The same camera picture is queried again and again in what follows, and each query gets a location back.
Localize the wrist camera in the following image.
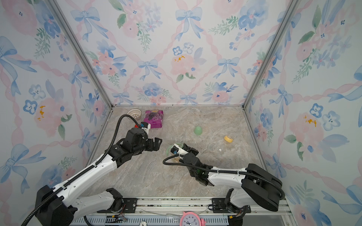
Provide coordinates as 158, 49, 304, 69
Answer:
140, 122, 151, 134
170, 143, 187, 156

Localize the yellow bottle lid with straw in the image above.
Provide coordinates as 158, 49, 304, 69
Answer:
218, 135, 233, 152

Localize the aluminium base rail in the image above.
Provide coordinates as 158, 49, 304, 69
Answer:
66, 195, 297, 226

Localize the patterned white bowl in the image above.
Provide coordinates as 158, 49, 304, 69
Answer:
127, 108, 142, 120

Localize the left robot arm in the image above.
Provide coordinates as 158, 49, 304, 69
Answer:
22, 128, 162, 226

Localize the pink alarm clock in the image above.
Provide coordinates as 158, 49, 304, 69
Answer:
179, 211, 206, 226

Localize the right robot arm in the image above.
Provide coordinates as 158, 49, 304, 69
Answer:
170, 144, 285, 213

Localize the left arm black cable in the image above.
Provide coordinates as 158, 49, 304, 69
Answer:
21, 114, 142, 226

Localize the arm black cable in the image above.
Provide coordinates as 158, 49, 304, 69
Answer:
21, 114, 142, 226
162, 153, 286, 198

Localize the green bottle cap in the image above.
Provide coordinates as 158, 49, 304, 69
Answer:
194, 126, 203, 136

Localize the purple snack box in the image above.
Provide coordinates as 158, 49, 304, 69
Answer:
144, 110, 164, 129

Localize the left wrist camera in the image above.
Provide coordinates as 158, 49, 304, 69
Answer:
140, 122, 151, 134

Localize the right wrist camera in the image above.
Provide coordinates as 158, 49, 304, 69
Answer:
170, 143, 187, 156

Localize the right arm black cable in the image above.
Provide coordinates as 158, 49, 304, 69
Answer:
162, 153, 286, 198

